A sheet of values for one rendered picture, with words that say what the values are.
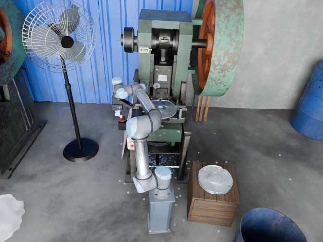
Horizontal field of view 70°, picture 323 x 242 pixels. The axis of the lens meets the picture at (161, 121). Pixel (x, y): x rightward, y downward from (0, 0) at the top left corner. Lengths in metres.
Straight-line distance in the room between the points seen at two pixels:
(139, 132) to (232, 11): 0.95
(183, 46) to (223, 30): 0.36
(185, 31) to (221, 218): 1.53
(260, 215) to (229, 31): 1.31
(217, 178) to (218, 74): 0.90
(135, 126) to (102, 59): 1.97
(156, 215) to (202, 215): 0.42
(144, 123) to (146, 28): 0.72
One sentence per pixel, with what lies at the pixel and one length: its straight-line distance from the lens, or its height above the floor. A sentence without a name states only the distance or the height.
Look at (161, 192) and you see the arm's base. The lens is 1.74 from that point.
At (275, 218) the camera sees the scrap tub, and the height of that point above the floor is 0.40.
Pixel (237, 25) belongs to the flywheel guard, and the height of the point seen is 1.56.
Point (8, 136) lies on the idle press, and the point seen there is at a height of 0.28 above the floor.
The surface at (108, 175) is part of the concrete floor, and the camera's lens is 2.54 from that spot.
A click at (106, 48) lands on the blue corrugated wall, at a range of 3.16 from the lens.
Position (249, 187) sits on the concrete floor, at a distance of 2.63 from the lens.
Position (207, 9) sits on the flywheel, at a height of 1.54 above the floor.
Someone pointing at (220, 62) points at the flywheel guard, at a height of 1.35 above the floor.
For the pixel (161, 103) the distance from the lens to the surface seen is 2.12.
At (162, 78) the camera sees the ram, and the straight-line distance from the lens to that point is 1.95.
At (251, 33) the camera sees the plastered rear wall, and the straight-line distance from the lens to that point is 3.33.
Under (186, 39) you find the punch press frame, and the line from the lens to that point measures 1.80.
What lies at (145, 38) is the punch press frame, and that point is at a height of 1.39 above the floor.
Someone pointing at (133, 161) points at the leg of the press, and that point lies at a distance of 2.24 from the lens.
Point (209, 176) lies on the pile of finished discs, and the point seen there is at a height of 0.38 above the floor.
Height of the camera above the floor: 1.92
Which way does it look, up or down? 37 degrees down
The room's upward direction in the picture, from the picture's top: 4 degrees clockwise
